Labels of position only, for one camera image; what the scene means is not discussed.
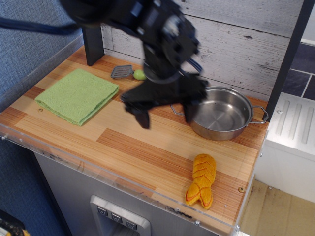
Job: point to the dark grey right post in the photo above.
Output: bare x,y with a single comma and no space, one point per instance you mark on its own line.
292,48

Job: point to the dark grey post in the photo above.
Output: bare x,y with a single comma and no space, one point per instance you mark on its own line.
292,48
93,44

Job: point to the stainless steel pot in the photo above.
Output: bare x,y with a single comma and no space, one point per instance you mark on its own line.
225,113

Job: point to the yellow plush toy on floor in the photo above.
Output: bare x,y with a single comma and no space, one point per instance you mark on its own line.
26,233

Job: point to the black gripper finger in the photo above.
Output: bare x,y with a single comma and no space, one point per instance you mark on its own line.
142,117
189,111

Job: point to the folded green cloth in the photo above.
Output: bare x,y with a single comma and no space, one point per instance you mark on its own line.
77,96

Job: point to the white toy sink unit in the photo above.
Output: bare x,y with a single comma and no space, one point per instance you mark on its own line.
287,160

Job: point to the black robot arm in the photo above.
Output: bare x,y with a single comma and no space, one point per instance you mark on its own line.
168,40

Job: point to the orange plush lobster tail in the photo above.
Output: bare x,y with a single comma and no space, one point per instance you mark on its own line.
203,175

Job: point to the dark grey left post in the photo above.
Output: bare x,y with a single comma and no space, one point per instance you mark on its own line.
93,44

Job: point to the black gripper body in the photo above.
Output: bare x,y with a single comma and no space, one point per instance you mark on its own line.
188,89

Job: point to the grey spatula with green handle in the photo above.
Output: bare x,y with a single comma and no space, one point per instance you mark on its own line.
123,71

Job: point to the silver dispenser button panel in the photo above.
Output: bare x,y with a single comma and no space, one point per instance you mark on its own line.
113,220

